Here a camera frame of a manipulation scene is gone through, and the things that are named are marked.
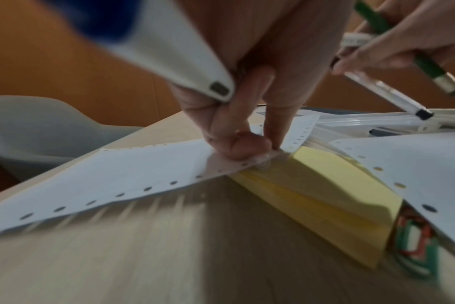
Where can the white pen with red tip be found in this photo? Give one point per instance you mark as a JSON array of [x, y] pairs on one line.
[[357, 40]]

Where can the grey upholstered armchair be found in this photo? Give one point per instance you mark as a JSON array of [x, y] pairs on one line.
[[43, 130]]

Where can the person's left hand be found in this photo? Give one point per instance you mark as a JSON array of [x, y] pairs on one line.
[[280, 59]]

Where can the white and blue pen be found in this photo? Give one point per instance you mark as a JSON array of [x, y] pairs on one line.
[[167, 44]]

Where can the white perforated paper sheet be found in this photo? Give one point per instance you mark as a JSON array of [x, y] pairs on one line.
[[118, 178], [430, 166]]

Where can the pile of coloured paper clips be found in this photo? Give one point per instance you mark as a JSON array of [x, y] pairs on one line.
[[415, 237]]

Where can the yellow sticky note pad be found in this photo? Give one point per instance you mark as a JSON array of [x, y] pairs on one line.
[[325, 184]]

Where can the light wooden table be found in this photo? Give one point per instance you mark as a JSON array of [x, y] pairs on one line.
[[137, 252]]

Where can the person's right hand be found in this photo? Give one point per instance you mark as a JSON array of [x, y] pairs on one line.
[[418, 29]]

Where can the thin clear black-capped pen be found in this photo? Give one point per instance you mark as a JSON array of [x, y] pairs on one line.
[[392, 92]]

